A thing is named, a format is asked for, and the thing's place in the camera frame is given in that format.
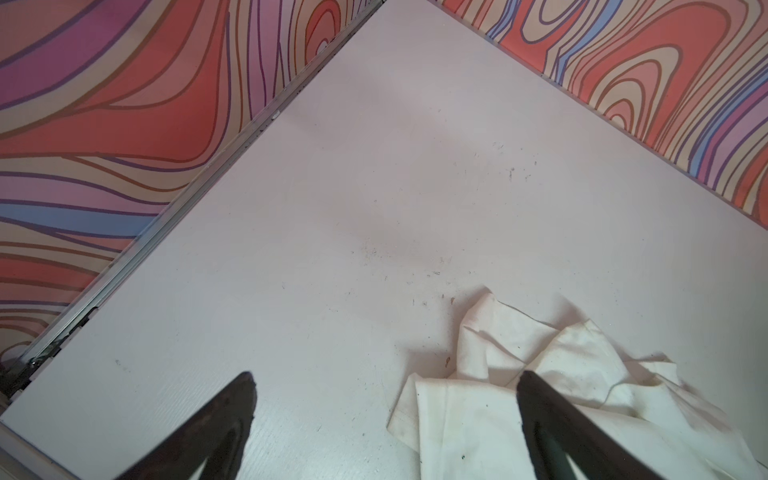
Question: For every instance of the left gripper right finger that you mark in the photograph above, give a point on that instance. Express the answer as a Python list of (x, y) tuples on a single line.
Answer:
[(559, 437)]

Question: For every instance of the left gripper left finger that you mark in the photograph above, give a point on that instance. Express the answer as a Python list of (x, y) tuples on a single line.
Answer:
[(210, 443)]

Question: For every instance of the white t shirt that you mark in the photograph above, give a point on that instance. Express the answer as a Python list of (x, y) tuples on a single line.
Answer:
[(469, 426)]

